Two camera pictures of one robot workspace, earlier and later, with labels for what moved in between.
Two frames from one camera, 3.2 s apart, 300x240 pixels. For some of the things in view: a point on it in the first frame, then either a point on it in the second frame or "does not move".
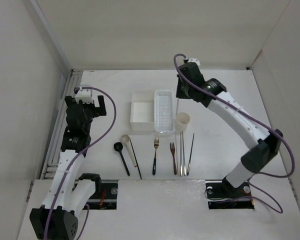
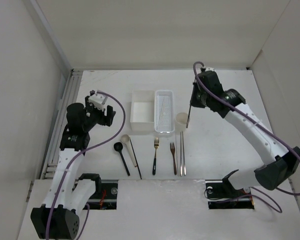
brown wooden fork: x=172 y=149 does not move
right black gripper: x=179 y=93 → x=193 y=102
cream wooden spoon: x=126 y=139 does not move
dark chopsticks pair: x=181 y=157 does not move
